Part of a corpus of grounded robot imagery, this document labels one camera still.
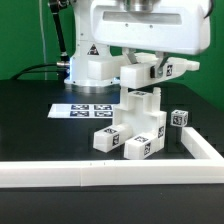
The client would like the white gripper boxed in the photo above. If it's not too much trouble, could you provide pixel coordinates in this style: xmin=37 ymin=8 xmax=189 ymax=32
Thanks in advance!
xmin=90 ymin=0 xmax=212 ymax=78

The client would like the white chair back frame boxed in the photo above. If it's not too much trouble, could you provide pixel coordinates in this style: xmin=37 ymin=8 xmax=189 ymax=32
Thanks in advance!
xmin=88 ymin=53 xmax=200 ymax=89

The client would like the white chair seat part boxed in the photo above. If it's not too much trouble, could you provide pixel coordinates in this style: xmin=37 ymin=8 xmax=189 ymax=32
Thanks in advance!
xmin=112 ymin=87 xmax=167 ymax=151

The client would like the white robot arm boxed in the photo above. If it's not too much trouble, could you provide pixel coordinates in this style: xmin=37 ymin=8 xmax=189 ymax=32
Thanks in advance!
xmin=65 ymin=0 xmax=214 ymax=92

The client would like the small tagged cube right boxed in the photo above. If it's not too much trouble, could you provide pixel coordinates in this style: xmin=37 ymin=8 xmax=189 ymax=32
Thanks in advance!
xmin=171 ymin=110 xmax=188 ymax=127

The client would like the white U-shaped fence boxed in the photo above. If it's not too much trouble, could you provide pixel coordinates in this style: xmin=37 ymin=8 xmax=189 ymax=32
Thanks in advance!
xmin=0 ymin=127 xmax=224 ymax=188

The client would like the white marker base plate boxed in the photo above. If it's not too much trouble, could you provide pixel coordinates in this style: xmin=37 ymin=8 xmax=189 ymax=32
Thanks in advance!
xmin=48 ymin=104 xmax=114 ymax=119

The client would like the black cable bundle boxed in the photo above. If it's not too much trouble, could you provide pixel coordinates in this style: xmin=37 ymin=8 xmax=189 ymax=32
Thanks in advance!
xmin=9 ymin=63 xmax=69 ymax=81

